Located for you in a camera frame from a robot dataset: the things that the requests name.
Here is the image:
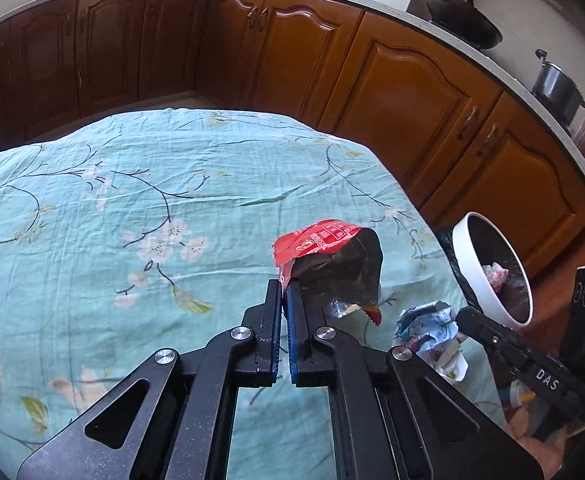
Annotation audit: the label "black stock pot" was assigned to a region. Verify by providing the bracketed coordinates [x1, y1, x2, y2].
[532, 49, 585, 129]

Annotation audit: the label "brown lower kitchen cabinets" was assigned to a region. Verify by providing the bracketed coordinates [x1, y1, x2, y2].
[0, 0, 585, 275]

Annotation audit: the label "blue white wrapper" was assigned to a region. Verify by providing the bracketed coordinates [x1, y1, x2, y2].
[392, 301, 468, 384]

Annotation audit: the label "light green floral tablecloth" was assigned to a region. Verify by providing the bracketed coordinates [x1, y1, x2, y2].
[0, 110, 465, 478]

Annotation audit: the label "black wok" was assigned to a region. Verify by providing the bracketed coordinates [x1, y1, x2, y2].
[426, 0, 503, 50]

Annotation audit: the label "white plastic bag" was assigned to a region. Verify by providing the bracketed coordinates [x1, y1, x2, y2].
[482, 262, 509, 294]

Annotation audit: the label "person's right hand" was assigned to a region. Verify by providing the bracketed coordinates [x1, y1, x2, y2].
[506, 404, 569, 479]

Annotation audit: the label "red snack wrapper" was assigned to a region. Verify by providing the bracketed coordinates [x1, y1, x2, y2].
[273, 219, 383, 326]

